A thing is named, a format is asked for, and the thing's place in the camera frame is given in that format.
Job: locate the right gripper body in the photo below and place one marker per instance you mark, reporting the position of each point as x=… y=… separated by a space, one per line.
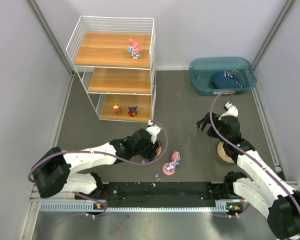
x=209 y=125

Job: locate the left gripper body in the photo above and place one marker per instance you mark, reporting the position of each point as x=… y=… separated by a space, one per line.
x=153 y=150

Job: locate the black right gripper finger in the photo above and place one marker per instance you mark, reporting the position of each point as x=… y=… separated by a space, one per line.
x=201 y=124
x=211 y=132

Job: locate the pink bear strawberry toy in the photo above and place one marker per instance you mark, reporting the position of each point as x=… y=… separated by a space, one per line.
x=159 y=151

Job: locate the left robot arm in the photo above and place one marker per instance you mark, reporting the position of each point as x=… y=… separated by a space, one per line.
x=60 y=171

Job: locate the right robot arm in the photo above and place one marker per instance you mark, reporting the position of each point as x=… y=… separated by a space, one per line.
x=276 y=200

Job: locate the pink bunny toy on shelf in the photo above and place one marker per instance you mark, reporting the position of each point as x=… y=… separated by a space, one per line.
x=134 y=49

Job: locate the wooden round block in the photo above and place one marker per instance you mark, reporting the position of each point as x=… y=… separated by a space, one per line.
x=222 y=156

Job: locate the blue caped toy figure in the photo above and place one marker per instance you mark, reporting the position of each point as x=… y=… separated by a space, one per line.
x=132 y=111

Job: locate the purple bunny donut toy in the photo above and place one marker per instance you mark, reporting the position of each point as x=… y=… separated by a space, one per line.
x=169 y=168

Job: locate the yellow red toy figure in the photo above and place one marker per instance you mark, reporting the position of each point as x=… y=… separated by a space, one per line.
x=116 y=108

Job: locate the teal plastic bin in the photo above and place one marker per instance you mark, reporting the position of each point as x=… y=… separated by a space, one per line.
x=210 y=76

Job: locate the blue cap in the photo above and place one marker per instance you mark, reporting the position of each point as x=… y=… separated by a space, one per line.
x=226 y=80

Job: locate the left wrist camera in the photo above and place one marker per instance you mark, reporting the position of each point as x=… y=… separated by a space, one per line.
x=153 y=129

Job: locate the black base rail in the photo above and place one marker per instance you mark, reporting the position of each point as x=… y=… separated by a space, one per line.
x=164 y=194

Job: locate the white wire wooden shelf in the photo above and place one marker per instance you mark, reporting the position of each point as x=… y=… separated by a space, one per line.
x=98 y=50

